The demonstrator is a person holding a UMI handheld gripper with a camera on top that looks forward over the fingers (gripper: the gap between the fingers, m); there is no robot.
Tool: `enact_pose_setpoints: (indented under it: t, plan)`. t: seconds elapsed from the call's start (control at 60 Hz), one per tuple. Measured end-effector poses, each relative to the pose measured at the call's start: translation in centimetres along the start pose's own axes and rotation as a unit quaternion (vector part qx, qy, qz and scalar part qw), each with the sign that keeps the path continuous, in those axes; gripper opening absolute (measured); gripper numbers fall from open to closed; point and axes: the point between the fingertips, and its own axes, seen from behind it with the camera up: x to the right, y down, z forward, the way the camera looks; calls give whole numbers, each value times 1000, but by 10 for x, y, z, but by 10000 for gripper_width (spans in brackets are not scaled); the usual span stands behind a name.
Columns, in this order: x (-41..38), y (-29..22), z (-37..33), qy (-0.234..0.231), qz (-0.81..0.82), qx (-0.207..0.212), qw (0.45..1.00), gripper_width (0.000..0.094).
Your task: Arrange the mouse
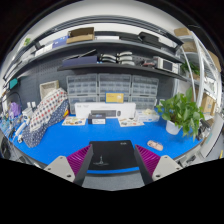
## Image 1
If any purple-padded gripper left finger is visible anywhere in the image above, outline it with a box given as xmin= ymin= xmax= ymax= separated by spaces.
xmin=44 ymin=145 xmax=93 ymax=186

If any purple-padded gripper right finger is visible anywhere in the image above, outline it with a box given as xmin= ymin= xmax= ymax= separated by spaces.
xmin=134 ymin=145 xmax=182 ymax=185

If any pink patterned computer mouse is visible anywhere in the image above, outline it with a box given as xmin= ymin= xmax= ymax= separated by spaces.
xmin=147 ymin=140 xmax=163 ymax=151

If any blue desk mat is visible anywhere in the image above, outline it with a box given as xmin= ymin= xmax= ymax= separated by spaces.
xmin=14 ymin=118 xmax=200 ymax=165

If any colourful card left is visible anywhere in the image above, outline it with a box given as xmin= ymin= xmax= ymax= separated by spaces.
xmin=62 ymin=116 xmax=86 ymax=126

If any colourful card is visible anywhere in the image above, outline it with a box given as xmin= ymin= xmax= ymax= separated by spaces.
xmin=119 ymin=118 xmax=144 ymax=127
xmin=62 ymin=116 xmax=86 ymax=126

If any small black box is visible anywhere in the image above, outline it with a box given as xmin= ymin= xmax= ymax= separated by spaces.
xmin=88 ymin=113 xmax=106 ymax=124

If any colourful card right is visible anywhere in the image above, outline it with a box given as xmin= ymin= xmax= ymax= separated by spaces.
xmin=119 ymin=118 xmax=144 ymax=127

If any green potted plant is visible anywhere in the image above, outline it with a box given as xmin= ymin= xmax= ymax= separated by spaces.
xmin=156 ymin=88 xmax=204 ymax=139

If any patterned cloth-covered object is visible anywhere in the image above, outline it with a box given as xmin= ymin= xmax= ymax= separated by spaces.
xmin=22 ymin=88 xmax=69 ymax=148

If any white keyboard box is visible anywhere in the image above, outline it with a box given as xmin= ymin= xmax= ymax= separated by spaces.
xmin=75 ymin=102 xmax=136 ymax=118

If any yellow label box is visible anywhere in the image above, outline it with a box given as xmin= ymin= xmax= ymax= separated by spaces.
xmin=106 ymin=93 xmax=124 ymax=103

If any clear drawer organizer right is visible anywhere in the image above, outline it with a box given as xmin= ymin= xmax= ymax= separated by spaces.
xmin=130 ymin=75 xmax=159 ymax=109

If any clear drawer organizer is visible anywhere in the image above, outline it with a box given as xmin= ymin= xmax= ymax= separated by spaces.
xmin=67 ymin=74 xmax=97 ymax=114
xmin=130 ymin=75 xmax=159 ymax=109
xmin=98 ymin=73 xmax=131 ymax=102

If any clear drawer organizer left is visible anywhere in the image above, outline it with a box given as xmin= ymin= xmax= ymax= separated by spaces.
xmin=67 ymin=74 xmax=97 ymax=114

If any white framed box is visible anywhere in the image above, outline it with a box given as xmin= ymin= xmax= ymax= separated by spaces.
xmin=40 ymin=80 xmax=59 ymax=98

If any clear drawer organizer middle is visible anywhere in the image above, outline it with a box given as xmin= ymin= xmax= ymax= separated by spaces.
xmin=98 ymin=73 xmax=131 ymax=102

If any white device on shelf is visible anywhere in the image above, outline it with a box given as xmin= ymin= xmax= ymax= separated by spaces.
xmin=154 ymin=57 xmax=178 ymax=74

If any dark blue flat box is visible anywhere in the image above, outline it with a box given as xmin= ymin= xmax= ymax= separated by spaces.
xmin=62 ymin=56 xmax=97 ymax=67

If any white metal rack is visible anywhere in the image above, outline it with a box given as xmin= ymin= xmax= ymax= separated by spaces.
xmin=180 ymin=33 xmax=222 ymax=112

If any cardboard box on shelf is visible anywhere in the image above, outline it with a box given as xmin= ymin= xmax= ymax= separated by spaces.
xmin=66 ymin=27 xmax=95 ymax=44

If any lower dark wall shelf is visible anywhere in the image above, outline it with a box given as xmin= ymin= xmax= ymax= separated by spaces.
xmin=58 ymin=63 xmax=185 ymax=81

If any dark wall shelf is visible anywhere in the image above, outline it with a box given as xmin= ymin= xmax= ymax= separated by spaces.
xmin=6 ymin=40 xmax=181 ymax=82
xmin=58 ymin=63 xmax=185 ymax=81

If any upper dark wall shelf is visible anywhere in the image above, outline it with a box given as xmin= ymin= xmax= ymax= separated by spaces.
xmin=6 ymin=40 xmax=181 ymax=82

